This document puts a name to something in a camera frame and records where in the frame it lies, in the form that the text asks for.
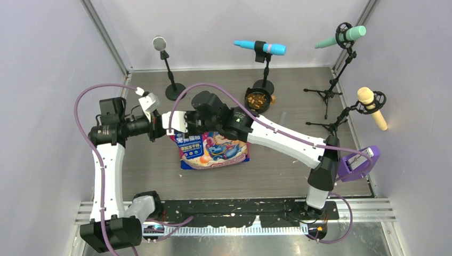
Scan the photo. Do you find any colourful pet food bag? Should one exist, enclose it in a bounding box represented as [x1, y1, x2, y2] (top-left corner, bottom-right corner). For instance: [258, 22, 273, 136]
[170, 132, 250, 170]

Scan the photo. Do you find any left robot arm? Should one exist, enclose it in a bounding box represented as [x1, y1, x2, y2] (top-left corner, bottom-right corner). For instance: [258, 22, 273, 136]
[80, 93, 166, 253]

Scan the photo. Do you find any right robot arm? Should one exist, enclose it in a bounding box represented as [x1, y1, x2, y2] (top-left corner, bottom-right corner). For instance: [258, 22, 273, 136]
[184, 91, 340, 219]

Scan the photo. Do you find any far black pet bowl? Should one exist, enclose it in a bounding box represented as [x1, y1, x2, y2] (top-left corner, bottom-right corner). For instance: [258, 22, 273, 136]
[244, 88, 276, 114]

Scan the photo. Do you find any kibble in far bowl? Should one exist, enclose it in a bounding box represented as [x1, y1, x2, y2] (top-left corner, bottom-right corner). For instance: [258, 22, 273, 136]
[245, 92, 269, 110]

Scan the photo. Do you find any round silver microphone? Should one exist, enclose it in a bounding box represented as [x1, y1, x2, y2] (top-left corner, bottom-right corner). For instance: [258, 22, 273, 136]
[152, 36, 167, 52]

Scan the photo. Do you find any purple metronome box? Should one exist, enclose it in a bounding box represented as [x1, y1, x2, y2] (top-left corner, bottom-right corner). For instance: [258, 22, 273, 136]
[337, 146, 381, 182]

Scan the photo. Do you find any green microphone tripod stand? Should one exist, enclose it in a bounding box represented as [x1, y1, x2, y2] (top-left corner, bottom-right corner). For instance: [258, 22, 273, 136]
[303, 22, 357, 119]

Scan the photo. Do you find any yellow microphone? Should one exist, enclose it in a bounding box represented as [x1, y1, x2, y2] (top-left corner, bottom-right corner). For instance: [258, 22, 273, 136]
[357, 87, 388, 131]

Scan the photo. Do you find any green microphone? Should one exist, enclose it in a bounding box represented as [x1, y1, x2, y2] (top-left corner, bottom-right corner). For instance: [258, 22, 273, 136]
[314, 26, 367, 49]

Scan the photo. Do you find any yellow microphone tripod stand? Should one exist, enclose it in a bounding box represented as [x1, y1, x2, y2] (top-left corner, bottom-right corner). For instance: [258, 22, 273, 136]
[305, 101, 367, 136]

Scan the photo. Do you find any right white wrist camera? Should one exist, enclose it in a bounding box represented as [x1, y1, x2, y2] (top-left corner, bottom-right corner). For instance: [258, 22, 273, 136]
[162, 111, 188, 136]

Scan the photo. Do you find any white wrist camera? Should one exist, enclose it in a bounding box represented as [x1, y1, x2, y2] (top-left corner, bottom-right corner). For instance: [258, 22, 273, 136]
[162, 111, 188, 136]
[135, 87, 160, 122]

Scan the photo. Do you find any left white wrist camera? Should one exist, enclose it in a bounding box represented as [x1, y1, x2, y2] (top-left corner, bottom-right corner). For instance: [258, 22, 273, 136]
[135, 87, 160, 122]

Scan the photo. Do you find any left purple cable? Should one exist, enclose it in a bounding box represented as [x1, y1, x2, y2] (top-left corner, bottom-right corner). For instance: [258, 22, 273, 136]
[74, 83, 195, 256]

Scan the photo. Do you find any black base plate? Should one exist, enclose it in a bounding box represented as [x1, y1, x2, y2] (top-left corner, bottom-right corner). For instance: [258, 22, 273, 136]
[151, 198, 339, 228]

